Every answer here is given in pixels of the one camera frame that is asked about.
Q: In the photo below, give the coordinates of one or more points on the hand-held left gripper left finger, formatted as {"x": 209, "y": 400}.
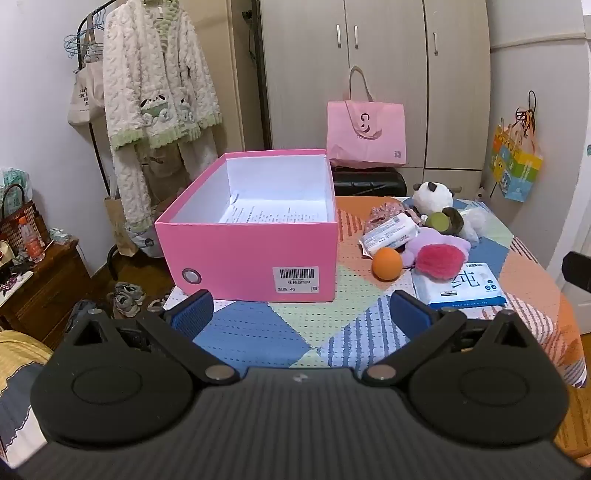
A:
{"x": 191, "y": 314}

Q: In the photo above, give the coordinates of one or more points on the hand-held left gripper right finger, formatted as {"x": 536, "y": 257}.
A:
{"x": 411, "y": 314}

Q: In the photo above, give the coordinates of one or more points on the blue white wet wipes pack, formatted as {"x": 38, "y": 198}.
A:
{"x": 457, "y": 286}

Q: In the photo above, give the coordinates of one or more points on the orange ball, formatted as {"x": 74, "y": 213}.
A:
{"x": 387, "y": 264}

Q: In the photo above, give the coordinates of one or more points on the pink fluffy ball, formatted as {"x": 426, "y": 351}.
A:
{"x": 438, "y": 261}

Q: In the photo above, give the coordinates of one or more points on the purple plush toy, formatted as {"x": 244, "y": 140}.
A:
{"x": 434, "y": 239}

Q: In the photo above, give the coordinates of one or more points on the small white tissue pack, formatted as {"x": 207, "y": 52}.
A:
{"x": 390, "y": 233}

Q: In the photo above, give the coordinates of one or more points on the pink cardboard box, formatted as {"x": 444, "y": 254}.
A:
{"x": 249, "y": 244}

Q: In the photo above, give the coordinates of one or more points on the green ball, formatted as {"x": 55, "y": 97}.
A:
{"x": 437, "y": 222}

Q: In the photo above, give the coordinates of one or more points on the pink floral pouch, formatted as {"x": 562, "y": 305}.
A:
{"x": 388, "y": 210}

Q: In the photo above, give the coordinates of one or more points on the panda plush toy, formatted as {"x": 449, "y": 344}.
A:
{"x": 431, "y": 196}

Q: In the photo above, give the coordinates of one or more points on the grey sneaker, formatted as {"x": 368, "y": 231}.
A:
{"x": 127, "y": 290}
{"x": 122, "y": 307}

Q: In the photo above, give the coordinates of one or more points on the patchwork tablecloth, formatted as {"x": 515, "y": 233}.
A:
{"x": 300, "y": 332}

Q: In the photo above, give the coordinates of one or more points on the brown paper bag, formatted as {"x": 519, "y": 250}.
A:
{"x": 117, "y": 226}

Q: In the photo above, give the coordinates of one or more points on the clear plastic packet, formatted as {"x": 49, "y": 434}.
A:
{"x": 475, "y": 214}

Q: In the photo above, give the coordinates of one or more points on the colourful paper gift bag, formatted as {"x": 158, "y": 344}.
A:
{"x": 515, "y": 161}

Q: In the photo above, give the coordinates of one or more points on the printed paper sheet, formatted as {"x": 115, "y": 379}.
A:
{"x": 272, "y": 214}

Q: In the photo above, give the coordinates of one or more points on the black suitcase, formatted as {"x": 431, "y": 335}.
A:
{"x": 367, "y": 180}

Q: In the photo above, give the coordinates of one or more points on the cream fleece pajama pants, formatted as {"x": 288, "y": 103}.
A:
{"x": 134, "y": 184}

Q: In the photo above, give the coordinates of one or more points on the wooden nightstand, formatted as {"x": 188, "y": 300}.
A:
{"x": 41, "y": 286}

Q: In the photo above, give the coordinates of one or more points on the pale green tissue packet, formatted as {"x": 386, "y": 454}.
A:
{"x": 60, "y": 235}

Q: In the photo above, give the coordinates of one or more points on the orange drink bottle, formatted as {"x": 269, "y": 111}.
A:
{"x": 31, "y": 240}

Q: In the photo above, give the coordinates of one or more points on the pink tote bag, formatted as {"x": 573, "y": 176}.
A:
{"x": 367, "y": 134}

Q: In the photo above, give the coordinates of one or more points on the yellow grey bed cover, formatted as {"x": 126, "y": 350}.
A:
{"x": 18, "y": 383}

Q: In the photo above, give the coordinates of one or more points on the black clothes rack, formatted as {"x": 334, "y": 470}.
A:
{"x": 94, "y": 147}

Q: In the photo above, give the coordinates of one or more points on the woven basket bag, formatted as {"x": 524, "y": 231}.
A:
{"x": 21, "y": 217}

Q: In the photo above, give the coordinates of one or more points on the green white diaper pack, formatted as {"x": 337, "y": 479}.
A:
{"x": 14, "y": 180}

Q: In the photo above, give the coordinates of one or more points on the beige canvas tote bag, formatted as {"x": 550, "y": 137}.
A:
{"x": 85, "y": 92}

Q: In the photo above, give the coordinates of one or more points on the cream fleece pajama jacket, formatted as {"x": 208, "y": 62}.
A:
{"x": 152, "y": 69}

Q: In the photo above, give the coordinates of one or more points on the beige wardrobe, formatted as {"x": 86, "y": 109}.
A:
{"x": 369, "y": 46}

